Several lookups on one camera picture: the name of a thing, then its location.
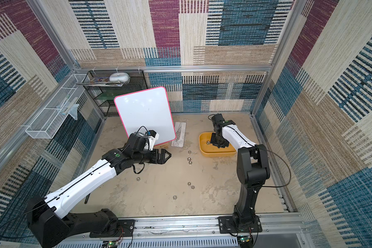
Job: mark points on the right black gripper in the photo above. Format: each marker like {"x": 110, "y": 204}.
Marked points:
{"x": 221, "y": 143}

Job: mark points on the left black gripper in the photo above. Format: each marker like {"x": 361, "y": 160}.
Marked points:
{"x": 162, "y": 159}

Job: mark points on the yellow plastic storage box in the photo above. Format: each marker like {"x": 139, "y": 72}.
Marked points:
{"x": 211, "y": 151}

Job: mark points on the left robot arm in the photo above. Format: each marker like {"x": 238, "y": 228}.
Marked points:
{"x": 50, "y": 219}

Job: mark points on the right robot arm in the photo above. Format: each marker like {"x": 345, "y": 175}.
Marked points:
{"x": 252, "y": 170}

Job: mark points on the white ruler package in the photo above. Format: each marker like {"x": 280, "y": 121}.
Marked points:
{"x": 180, "y": 130}

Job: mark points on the pink framed whiteboard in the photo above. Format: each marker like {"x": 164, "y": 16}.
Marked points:
{"x": 147, "y": 110}

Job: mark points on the white round device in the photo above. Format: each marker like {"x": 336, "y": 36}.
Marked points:
{"x": 120, "y": 77}

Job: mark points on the magazine on shelf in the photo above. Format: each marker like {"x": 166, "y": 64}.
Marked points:
{"x": 102, "y": 82}

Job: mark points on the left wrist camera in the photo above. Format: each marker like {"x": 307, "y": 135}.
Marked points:
{"x": 152, "y": 137}

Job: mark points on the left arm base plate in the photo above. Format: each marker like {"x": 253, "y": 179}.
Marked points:
{"x": 122, "y": 228}

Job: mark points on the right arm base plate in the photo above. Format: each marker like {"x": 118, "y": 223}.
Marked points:
{"x": 227, "y": 225}

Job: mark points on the black wire shelf rack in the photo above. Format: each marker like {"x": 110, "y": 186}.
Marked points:
{"x": 104, "y": 96}

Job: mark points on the white wire wall basket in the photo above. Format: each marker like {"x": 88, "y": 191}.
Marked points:
{"x": 62, "y": 105}

